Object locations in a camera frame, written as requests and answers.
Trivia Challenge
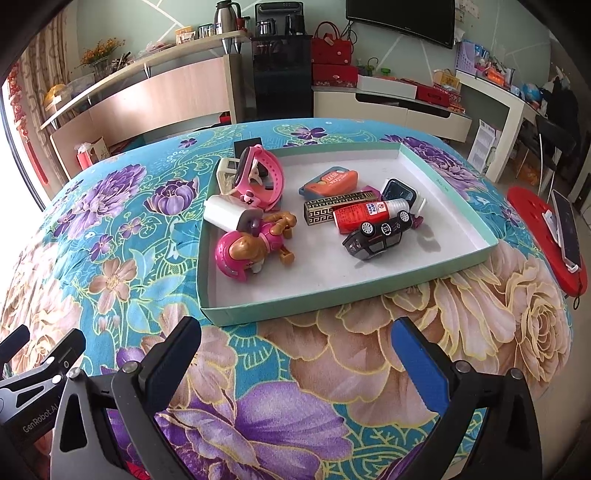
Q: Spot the white smartwatch black screen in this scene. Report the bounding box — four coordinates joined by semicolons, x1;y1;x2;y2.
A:
381;178;428;219

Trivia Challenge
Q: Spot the red handbag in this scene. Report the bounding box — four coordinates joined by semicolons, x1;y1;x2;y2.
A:
311;21;355;66

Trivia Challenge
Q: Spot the magenta tube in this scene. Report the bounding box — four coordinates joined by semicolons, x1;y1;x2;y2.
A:
351;185;426;230

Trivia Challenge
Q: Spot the gold patterned box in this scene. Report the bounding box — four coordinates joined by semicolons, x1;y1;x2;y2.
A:
302;194;382;227

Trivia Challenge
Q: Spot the pink toy watch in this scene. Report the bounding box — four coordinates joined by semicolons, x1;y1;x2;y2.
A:
232;144;287;209

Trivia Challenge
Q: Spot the black chair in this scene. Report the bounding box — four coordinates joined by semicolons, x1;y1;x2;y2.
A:
534;114;579;195

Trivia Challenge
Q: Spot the curved wooden shelf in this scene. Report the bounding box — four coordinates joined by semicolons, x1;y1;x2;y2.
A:
39;31;253;131

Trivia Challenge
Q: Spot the pink toy puppy figure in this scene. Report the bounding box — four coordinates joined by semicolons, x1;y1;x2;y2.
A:
214;210;299;283

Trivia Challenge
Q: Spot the red bottle white cap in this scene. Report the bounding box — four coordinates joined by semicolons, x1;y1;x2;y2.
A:
332;198;410;234

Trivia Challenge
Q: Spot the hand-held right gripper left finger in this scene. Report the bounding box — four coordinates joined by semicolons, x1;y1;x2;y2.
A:
50;316;203;480

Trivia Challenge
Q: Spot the red plastic stool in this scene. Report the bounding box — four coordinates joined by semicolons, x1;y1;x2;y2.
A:
506;186;588;297

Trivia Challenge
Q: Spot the white paper calendar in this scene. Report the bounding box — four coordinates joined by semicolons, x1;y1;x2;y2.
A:
468;119;502;174

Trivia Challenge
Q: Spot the orange and blue case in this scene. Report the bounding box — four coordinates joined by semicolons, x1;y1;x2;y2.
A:
298;167;359;199

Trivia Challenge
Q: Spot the red gift box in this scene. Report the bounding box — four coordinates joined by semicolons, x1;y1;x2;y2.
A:
311;64;359;89

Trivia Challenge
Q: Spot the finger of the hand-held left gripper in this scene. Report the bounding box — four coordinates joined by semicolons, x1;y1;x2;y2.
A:
18;329;88;384
0;324;30;370

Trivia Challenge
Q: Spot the red hanging knot decoration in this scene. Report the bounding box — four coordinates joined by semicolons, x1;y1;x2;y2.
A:
6;64;49;186

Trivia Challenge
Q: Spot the yellow bag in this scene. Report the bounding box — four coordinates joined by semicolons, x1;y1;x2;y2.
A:
43;87;66;112

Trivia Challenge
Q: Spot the red tissue box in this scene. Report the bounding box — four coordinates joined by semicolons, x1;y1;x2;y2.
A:
75;137;112;170

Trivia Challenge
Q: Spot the red patterned box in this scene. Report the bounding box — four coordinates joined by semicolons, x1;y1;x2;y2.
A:
415;84;463;108

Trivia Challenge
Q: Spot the white desk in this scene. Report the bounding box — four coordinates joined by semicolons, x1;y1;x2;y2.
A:
454;69;551;184

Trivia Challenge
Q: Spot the white plastic toy frame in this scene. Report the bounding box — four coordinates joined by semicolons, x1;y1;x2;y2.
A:
215;157;246;197

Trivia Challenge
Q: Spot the black charger plug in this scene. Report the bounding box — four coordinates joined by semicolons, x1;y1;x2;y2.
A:
233;137;262;160

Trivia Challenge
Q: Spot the floral blanket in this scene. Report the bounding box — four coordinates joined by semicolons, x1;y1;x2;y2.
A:
0;117;578;480

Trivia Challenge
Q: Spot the purple plastic basket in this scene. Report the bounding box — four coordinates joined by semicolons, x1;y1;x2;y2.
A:
454;40;491;77

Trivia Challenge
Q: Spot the white flat box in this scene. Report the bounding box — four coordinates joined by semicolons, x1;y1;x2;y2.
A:
357;74;421;100

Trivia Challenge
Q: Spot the white television stand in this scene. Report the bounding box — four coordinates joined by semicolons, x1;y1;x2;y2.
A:
312;85;474;144

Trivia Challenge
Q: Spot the black toy car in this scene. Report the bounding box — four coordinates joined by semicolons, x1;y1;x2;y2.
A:
342;210;414;262

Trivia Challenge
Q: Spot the steel thermos jug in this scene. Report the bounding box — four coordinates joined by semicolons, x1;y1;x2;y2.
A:
213;0;243;33

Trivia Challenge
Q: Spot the black water dispenser cabinet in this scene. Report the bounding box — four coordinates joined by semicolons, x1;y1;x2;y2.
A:
251;34;315;123

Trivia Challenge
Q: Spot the yellow flower bouquet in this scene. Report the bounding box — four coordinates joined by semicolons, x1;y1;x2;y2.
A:
80;39;126;77

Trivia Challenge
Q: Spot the green cardboard tray box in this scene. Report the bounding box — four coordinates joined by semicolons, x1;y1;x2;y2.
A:
197;140;500;328

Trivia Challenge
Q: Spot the yellow cardboard box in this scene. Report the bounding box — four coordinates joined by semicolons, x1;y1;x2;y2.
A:
433;69;463;91

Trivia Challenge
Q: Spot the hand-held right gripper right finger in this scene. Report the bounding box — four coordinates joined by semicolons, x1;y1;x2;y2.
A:
392;316;543;480

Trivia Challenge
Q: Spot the white charger plug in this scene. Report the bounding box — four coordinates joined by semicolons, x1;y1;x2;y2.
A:
204;194;264;232

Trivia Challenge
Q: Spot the light wooden cabinet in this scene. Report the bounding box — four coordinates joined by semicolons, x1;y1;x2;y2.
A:
49;55;246;182

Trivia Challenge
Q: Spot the black television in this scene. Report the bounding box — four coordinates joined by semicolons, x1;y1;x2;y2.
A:
345;0;456;50

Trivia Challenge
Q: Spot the black coffee machine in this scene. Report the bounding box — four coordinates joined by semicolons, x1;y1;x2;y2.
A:
255;1;307;37

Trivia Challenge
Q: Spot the smartphone on white stand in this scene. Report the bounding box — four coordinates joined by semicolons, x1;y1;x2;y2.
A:
544;189;583;271

